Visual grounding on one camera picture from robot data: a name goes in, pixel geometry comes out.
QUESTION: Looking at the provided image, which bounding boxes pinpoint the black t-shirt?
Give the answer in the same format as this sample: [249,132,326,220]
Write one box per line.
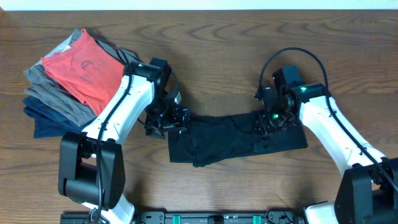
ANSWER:
[168,111,308,167]

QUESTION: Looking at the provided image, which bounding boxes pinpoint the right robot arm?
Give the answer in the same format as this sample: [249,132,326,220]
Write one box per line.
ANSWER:
[254,65,397,223]

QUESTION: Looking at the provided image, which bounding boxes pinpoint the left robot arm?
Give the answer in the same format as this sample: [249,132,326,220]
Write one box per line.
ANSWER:
[58,58,190,223]

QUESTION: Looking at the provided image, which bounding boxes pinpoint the folded red t-shirt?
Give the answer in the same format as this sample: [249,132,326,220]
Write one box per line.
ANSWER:
[41,29,124,115]

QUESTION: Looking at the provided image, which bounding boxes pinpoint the folded grey garment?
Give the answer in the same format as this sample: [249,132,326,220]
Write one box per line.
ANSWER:
[23,28,139,127]

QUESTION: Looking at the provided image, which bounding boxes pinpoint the folded navy blue garment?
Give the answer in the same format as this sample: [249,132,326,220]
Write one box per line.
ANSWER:
[23,96,89,139]

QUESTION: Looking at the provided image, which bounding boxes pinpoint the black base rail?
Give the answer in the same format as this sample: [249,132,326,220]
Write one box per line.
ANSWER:
[60,211,304,224]

